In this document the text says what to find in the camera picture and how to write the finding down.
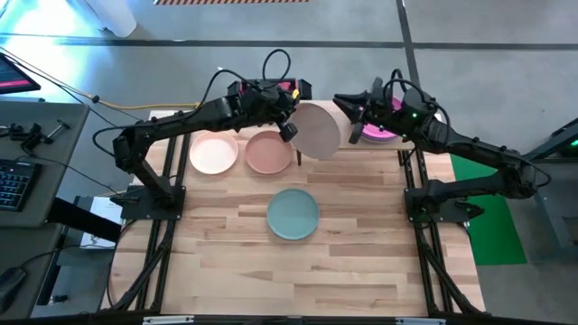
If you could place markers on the small black adapter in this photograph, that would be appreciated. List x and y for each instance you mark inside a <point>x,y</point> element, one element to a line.
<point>59,299</point>

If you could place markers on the black front rail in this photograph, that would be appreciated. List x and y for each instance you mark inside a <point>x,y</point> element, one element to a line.
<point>226,322</point>

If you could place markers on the purple pink plate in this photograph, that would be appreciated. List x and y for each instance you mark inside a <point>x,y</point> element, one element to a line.
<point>379,134</point>

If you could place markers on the white paper sheet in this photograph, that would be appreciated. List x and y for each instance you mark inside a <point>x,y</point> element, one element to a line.
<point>106,210</point>

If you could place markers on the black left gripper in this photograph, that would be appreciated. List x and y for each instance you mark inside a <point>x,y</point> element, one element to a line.
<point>271,101</point>

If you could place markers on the wooden shelf with black legs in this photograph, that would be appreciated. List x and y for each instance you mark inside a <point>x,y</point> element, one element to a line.
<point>347,145</point>

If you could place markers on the black keyboard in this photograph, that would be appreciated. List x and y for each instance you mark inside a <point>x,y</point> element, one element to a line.
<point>18,185</point>

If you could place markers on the cream white plate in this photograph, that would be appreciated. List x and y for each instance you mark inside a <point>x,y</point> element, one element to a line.
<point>213,153</point>

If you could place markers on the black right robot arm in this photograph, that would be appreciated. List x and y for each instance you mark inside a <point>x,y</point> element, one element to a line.
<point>474,153</point>

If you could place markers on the light grey plate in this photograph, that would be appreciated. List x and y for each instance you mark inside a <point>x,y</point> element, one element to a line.
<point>316,131</point>

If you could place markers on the white cylinder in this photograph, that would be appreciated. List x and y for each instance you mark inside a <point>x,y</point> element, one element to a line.
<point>113,18</point>

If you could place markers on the red and black toolbox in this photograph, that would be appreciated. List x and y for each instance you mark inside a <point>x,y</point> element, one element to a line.
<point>303,90</point>

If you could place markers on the white bracket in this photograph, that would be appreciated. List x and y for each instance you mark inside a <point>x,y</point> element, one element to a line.
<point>420,321</point>
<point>167,320</point>

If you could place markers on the black flat bar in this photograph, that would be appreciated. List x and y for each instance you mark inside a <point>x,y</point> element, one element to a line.
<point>81,219</point>

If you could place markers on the teal plate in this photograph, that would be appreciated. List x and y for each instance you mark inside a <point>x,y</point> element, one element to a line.
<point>292,214</point>

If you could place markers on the peach plate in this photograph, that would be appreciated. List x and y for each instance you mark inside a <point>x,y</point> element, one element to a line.
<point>268,153</point>

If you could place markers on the black clamp tool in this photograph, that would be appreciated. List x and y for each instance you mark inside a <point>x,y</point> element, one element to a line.
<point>31,137</point>

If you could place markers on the dark metal table frame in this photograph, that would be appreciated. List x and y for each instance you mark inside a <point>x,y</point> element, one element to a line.
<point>555,137</point>

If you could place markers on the computer monitor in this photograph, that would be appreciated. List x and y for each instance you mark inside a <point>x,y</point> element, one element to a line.
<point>13,77</point>

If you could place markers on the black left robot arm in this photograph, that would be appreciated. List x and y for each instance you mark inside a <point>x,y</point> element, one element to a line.
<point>180,122</point>

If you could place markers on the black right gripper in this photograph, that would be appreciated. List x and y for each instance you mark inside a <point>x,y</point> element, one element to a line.
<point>386,110</point>

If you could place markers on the green floor mat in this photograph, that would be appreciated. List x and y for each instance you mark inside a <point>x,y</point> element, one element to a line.
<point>496,239</point>

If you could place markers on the grey low desk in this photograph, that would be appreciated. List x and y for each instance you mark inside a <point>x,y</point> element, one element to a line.
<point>22,244</point>

